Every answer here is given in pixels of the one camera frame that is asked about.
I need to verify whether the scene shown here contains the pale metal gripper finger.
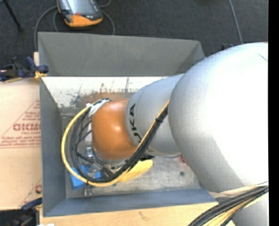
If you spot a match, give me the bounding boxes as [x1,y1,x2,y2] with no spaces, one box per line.
[88,163,100,178]
[86,146,96,162]

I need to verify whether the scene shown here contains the blue sponge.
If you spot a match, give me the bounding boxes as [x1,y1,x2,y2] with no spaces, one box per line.
[70,164,102,191]

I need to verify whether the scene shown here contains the yellow banana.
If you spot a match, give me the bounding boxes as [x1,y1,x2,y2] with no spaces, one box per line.
[119,158,154,184]

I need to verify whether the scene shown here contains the brown cardboard board red print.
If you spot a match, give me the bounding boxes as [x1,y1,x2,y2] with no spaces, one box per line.
[0,77,43,212]

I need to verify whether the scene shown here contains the grey metal bin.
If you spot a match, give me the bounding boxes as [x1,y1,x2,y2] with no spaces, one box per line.
[37,31,219,218]

